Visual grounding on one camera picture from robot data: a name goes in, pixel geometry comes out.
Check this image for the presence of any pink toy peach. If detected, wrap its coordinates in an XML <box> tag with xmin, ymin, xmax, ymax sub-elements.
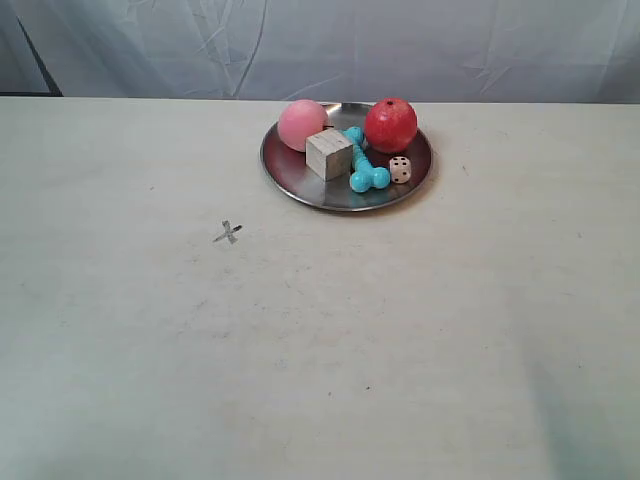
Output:
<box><xmin>277</xmin><ymin>99</ymin><xmax>328</xmax><ymax>152</ymax></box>

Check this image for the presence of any grey backdrop cloth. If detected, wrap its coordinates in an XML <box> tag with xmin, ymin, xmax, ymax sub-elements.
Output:
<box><xmin>1</xmin><ymin>1</ymin><xmax>639</xmax><ymax>103</ymax></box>

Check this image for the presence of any turquoise toy bone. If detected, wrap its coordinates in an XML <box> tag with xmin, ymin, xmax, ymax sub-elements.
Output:
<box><xmin>342</xmin><ymin>126</ymin><xmax>391</xmax><ymax>193</ymax></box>

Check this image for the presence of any round metal plate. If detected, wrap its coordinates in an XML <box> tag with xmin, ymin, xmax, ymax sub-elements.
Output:
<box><xmin>260</xmin><ymin>102</ymin><xmax>433</xmax><ymax>212</ymax></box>

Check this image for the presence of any grey X tape mark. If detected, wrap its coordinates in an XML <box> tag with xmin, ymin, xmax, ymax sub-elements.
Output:
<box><xmin>212</xmin><ymin>220</ymin><xmax>243</xmax><ymax>245</ymax></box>

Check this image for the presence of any red toy apple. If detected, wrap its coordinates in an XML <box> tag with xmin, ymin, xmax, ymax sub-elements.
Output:
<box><xmin>364</xmin><ymin>98</ymin><xmax>418</xmax><ymax>153</ymax></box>

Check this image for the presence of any wooden cube block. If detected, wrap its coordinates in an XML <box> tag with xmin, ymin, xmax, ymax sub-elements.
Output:
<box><xmin>305</xmin><ymin>129</ymin><xmax>354</xmax><ymax>182</ymax></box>

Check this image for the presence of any white die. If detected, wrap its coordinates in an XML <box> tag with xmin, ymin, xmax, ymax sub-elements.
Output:
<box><xmin>389</xmin><ymin>156</ymin><xmax>412</xmax><ymax>184</ymax></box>

